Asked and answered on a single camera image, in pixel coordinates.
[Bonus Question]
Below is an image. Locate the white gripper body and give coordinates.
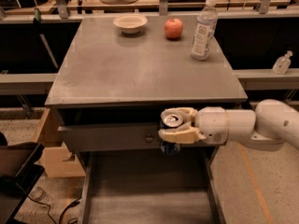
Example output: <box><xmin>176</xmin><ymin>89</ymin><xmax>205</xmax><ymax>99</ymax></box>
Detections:
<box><xmin>194</xmin><ymin>107</ymin><xmax>228</xmax><ymax>146</ymax></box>

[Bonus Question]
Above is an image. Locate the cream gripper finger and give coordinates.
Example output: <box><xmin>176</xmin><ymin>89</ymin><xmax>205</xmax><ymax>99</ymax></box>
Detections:
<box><xmin>158</xmin><ymin>122</ymin><xmax>206</xmax><ymax>144</ymax></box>
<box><xmin>161</xmin><ymin>107</ymin><xmax>197</xmax><ymax>125</ymax></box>

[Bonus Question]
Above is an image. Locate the blue pepsi can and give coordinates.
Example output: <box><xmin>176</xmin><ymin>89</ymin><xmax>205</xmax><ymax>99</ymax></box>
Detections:
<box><xmin>160</xmin><ymin>113</ymin><xmax>183</xmax><ymax>156</ymax></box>

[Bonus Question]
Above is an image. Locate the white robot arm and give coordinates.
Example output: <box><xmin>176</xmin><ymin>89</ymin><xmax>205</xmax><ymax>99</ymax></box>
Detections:
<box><xmin>158</xmin><ymin>99</ymin><xmax>299</xmax><ymax>151</ymax></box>

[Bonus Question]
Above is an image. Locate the grey top drawer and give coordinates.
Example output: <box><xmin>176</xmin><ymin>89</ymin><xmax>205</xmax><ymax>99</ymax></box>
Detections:
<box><xmin>57</xmin><ymin>119</ymin><xmax>236</xmax><ymax>153</ymax></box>

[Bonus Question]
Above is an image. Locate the grey drawer cabinet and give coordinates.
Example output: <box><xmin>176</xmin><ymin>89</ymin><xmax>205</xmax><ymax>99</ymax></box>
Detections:
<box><xmin>45</xmin><ymin>15</ymin><xmax>249</xmax><ymax>224</ymax></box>

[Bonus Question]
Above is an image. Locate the grey open middle drawer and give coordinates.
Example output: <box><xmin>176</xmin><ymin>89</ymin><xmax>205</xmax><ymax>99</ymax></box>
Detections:
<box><xmin>78</xmin><ymin>147</ymin><xmax>226</xmax><ymax>224</ymax></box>

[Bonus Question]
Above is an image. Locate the red apple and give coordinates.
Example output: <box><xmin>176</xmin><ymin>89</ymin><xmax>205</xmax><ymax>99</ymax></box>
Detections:
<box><xmin>164</xmin><ymin>18</ymin><xmax>183</xmax><ymax>39</ymax></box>

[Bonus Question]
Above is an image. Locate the clear plastic water bottle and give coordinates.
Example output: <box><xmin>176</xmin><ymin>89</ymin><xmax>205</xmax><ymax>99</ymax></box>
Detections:
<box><xmin>191</xmin><ymin>0</ymin><xmax>218</xmax><ymax>61</ymax></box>

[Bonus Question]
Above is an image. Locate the clear hand sanitizer bottle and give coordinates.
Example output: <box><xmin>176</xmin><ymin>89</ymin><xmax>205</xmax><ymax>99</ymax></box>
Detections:
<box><xmin>272</xmin><ymin>50</ymin><xmax>292</xmax><ymax>75</ymax></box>

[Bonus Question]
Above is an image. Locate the white paper bowl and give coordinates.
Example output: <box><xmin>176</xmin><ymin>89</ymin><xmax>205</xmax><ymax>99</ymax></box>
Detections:
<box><xmin>113</xmin><ymin>14</ymin><xmax>148</xmax><ymax>35</ymax></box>

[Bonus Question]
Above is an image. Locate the cardboard box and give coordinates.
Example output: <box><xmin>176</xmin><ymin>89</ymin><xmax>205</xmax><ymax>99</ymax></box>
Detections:
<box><xmin>33</xmin><ymin>108</ymin><xmax>85</xmax><ymax>178</ymax></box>

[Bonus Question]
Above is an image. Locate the black bin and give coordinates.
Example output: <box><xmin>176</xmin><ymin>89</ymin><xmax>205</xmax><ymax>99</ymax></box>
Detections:
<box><xmin>0</xmin><ymin>142</ymin><xmax>44</xmax><ymax>224</ymax></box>

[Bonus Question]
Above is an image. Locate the black floor cable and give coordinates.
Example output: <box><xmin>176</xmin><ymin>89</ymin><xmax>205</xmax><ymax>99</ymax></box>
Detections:
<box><xmin>27</xmin><ymin>193</ymin><xmax>82</xmax><ymax>224</ymax></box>

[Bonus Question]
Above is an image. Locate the green handled tool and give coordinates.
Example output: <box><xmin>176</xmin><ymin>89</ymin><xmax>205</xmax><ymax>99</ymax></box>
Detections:
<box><xmin>33</xmin><ymin>7</ymin><xmax>59</xmax><ymax>69</ymax></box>

